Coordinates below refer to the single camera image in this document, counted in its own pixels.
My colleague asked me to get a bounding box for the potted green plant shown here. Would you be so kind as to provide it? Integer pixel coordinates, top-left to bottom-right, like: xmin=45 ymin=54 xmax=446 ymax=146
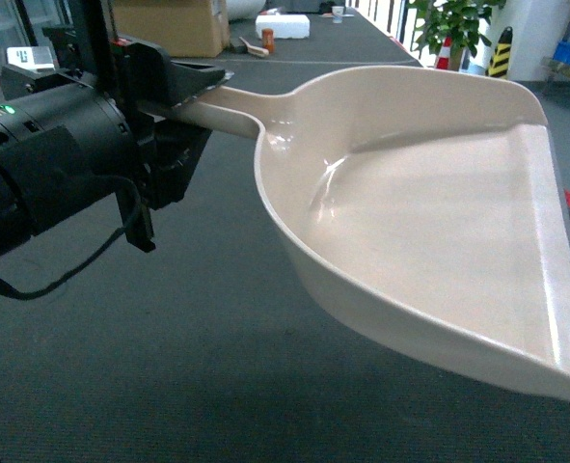
xmin=406 ymin=0 xmax=507 ymax=71

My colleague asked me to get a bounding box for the black cable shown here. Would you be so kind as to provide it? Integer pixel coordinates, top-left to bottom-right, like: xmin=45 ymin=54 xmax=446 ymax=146
xmin=0 ymin=174 xmax=144 ymax=301

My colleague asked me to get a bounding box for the white foam roll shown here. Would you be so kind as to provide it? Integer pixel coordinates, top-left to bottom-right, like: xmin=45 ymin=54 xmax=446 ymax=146
xmin=226 ymin=0 xmax=266 ymax=21

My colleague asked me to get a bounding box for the beige plastic dustpan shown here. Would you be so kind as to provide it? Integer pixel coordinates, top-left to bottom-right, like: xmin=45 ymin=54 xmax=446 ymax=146
xmin=173 ymin=66 xmax=570 ymax=402

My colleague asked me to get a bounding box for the paper cup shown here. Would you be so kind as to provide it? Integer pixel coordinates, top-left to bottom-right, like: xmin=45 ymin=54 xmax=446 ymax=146
xmin=332 ymin=6 xmax=345 ymax=24

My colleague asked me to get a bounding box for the red white traffic cone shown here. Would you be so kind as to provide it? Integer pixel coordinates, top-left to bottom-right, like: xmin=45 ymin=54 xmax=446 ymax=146
xmin=435 ymin=37 xmax=451 ymax=70

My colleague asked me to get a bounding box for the wooden handled brush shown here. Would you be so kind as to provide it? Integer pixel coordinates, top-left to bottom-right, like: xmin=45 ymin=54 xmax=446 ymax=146
xmin=228 ymin=37 xmax=270 ymax=58

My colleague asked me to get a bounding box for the white foam block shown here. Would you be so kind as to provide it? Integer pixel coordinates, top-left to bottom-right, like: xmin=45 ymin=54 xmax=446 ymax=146
xmin=255 ymin=14 xmax=311 ymax=40

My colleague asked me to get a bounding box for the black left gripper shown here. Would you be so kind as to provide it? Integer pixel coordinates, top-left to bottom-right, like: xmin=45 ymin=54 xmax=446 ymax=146
xmin=91 ymin=41 xmax=235 ymax=211

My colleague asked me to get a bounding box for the large open cardboard box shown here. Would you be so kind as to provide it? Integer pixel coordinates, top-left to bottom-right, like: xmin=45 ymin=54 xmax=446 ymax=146
xmin=113 ymin=0 xmax=230 ymax=58

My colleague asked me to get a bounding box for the yellow black traffic cone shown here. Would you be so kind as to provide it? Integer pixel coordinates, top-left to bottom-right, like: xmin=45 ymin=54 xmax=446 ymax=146
xmin=485 ymin=26 xmax=513 ymax=79

